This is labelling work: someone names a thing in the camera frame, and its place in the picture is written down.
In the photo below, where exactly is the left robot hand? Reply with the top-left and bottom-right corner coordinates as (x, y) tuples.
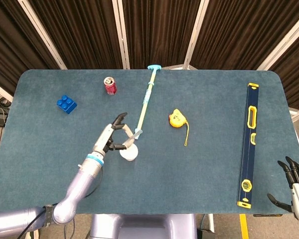
(93, 112), (135, 157)

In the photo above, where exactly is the clear plastic tube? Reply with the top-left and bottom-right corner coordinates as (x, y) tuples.
(124, 131), (142, 146)

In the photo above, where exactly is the white paper cup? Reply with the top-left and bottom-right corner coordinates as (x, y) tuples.
(119, 143), (139, 162)

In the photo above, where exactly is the blue toy building brick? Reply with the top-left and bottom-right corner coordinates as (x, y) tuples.
(56, 95), (78, 115)

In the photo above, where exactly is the red soda can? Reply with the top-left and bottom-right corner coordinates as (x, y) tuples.
(103, 76), (118, 96)

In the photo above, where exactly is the green and blue toy pump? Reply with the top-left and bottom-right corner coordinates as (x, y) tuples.
(134, 64), (162, 139)

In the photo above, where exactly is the yellow floor tape strip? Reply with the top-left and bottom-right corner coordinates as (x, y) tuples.
(239, 214), (249, 239)

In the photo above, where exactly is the dark blue spirit level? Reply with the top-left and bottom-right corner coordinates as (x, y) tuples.
(237, 83), (260, 209)

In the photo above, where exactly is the yellow tape measure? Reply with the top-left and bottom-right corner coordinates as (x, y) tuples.
(168, 108), (190, 147)

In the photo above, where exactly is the blue table cloth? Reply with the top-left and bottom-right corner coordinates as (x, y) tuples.
(0, 69), (299, 215)

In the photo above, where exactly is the silver robot torso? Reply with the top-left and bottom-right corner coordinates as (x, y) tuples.
(89, 213), (197, 239)

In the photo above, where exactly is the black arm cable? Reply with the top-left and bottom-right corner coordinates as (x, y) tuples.
(83, 166), (103, 199)

